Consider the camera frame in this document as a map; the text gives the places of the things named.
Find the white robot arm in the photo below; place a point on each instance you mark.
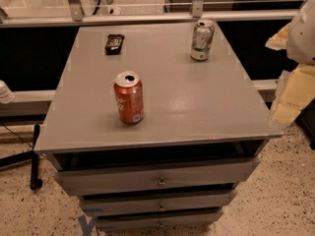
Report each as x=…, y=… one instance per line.
x=301, y=37

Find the bottom grey drawer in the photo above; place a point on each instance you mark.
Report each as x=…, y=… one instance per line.
x=159, y=219

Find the middle grey drawer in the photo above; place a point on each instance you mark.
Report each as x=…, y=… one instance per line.
x=159, y=203

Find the white cylinder object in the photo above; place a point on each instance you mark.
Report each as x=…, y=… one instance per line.
x=6, y=95

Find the grey drawer cabinet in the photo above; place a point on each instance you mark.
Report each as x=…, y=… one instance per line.
x=193, y=111

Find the metal railing frame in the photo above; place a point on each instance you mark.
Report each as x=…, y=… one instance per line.
x=59, y=13

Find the top grey drawer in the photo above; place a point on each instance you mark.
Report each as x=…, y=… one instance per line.
x=156, y=177

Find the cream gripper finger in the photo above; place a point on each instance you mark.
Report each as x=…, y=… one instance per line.
x=295, y=90
x=279, y=41

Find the green white 7up can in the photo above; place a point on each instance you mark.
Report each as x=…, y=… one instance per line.
x=203, y=34

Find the grey drawer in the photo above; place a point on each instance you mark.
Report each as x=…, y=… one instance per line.
x=159, y=219
x=156, y=177
x=159, y=203

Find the black snack bag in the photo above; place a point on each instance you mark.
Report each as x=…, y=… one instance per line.
x=114, y=44

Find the blue floor tape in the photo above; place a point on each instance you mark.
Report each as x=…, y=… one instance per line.
x=88, y=227

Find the red coke can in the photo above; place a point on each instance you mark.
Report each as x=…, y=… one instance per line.
x=129, y=97

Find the black tripod stand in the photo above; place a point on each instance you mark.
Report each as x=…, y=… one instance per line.
x=35, y=183

